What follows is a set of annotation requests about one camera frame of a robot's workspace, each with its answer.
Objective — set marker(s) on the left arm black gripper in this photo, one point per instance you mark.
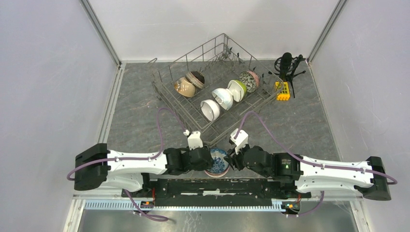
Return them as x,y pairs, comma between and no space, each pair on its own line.
207,166

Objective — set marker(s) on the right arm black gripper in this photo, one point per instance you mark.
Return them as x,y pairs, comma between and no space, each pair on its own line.
233,159

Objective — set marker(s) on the blue floral bowl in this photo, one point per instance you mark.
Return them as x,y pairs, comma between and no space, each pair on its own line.
219,163

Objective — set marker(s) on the grey wire dish rack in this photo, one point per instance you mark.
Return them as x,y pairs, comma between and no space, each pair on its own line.
211,87

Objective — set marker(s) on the green and white bowl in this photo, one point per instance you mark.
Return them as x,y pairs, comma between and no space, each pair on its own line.
238,90

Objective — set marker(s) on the brown rimmed cream bowl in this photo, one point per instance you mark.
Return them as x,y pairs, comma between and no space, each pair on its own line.
196,78

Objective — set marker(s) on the floral brown patterned bowl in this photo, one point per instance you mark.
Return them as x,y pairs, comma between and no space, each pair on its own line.
251,80

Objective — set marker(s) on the pink bowl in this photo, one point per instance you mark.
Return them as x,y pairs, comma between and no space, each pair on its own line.
217,175

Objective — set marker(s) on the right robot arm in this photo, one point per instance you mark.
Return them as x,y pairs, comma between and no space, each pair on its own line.
304,175

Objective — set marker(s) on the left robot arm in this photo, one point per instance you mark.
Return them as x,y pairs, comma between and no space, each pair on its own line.
98,166

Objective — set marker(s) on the yellow block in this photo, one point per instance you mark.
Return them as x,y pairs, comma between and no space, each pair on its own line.
284,94

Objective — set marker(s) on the black microphone on tripod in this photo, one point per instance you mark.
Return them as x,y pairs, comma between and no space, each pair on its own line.
286,66

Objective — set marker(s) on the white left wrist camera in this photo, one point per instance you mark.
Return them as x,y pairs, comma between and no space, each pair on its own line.
194,139

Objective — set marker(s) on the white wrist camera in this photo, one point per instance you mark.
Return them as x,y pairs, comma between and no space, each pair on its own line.
194,139
238,139

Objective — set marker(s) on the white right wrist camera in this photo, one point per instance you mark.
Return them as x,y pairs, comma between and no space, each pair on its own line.
238,139

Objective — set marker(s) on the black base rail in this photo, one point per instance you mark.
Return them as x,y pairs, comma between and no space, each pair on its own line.
217,192

